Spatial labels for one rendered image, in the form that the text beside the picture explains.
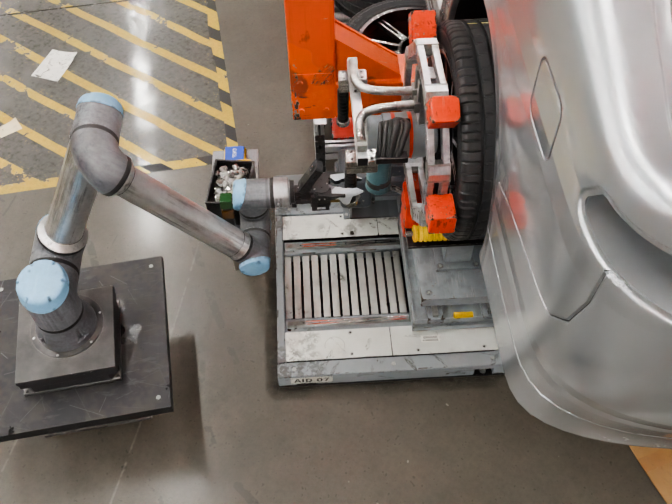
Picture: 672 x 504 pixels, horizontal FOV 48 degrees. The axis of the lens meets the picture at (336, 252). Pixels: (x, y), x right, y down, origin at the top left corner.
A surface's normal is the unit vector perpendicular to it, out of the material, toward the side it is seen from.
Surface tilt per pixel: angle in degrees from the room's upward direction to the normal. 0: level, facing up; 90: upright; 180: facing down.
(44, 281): 7
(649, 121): 22
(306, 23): 90
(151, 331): 0
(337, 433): 0
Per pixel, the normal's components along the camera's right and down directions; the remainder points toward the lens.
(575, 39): -0.91, -0.18
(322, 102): 0.06, 0.80
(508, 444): -0.01, -0.59
